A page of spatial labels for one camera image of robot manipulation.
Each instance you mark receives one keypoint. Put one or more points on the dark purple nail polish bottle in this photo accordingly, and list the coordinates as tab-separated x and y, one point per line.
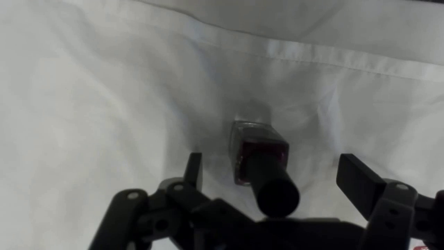
261	158

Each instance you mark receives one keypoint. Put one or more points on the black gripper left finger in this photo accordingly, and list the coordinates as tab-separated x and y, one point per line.
194	172

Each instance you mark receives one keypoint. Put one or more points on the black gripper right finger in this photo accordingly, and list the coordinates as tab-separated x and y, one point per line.
358	185

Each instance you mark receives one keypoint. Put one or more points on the white tablecloth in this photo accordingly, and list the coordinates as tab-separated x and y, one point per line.
115	92

